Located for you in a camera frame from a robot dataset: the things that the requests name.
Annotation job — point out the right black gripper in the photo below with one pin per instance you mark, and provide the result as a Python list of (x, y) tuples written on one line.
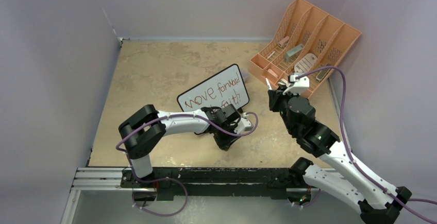
[(275, 97)]

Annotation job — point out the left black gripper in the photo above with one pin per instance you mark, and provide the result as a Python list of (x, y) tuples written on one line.
[(225, 144)]

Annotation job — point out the white whiteboard marker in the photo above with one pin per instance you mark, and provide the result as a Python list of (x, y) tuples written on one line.
[(269, 86)]

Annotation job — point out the black-framed whiteboard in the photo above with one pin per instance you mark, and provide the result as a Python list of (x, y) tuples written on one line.
[(226, 87)]

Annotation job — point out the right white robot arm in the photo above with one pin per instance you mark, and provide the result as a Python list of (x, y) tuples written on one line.
[(374, 199)]

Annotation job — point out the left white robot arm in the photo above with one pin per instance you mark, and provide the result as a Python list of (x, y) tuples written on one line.
[(143, 130)]

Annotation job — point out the grey whiteboard eraser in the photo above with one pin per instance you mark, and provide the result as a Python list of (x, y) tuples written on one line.
[(322, 74)]

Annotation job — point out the pink eraser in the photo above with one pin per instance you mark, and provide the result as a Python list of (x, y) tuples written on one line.
[(272, 72)]

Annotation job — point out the teal staple box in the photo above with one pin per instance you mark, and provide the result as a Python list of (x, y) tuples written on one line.
[(293, 53)]

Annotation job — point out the pink stapler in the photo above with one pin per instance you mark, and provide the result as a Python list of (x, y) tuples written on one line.
[(283, 42)]

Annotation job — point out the peach plastic desk organizer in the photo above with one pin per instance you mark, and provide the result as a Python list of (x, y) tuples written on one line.
[(321, 33)]

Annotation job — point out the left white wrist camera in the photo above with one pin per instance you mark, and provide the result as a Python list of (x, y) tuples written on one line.
[(243, 125)]

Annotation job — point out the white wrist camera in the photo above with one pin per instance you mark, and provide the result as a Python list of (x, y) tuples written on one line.
[(297, 84), (243, 125)]

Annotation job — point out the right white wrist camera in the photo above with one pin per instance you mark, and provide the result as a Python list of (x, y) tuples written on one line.
[(297, 84)]

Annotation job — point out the black aluminium base frame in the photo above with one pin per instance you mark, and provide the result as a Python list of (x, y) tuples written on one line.
[(297, 183)]

